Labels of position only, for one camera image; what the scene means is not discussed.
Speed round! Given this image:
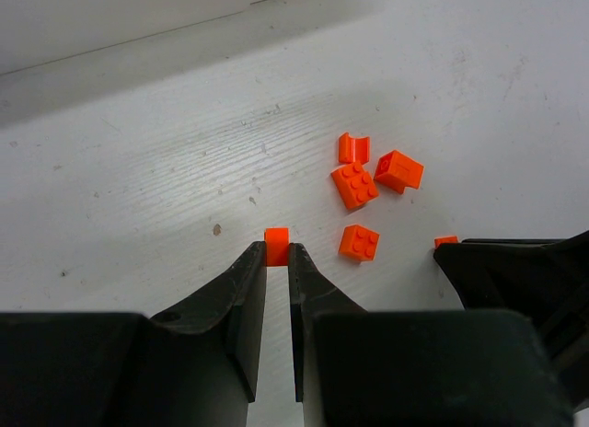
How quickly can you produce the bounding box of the orange lego piece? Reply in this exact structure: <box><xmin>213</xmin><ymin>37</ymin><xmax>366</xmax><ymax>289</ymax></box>
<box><xmin>264</xmin><ymin>227</ymin><xmax>290</xmax><ymax>267</ymax></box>
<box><xmin>434</xmin><ymin>236</ymin><xmax>459</xmax><ymax>249</ymax></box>
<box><xmin>338</xmin><ymin>225</ymin><xmax>379</xmax><ymax>262</ymax></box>
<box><xmin>374</xmin><ymin>150</ymin><xmax>424</xmax><ymax>194</ymax></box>
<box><xmin>331</xmin><ymin>162</ymin><xmax>379</xmax><ymax>210</ymax></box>
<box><xmin>338</xmin><ymin>132</ymin><xmax>371</xmax><ymax>164</ymax></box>

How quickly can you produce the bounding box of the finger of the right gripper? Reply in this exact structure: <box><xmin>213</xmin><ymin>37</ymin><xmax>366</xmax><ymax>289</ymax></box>
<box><xmin>433</xmin><ymin>232</ymin><xmax>588</xmax><ymax>335</ymax></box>

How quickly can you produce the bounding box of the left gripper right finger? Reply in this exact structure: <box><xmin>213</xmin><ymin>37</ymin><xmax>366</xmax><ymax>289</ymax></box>
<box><xmin>288</xmin><ymin>243</ymin><xmax>574</xmax><ymax>426</ymax></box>

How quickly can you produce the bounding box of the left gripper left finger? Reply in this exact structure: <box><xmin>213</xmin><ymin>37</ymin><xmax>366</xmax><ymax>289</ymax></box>
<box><xmin>1</xmin><ymin>242</ymin><xmax>267</xmax><ymax>426</ymax></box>

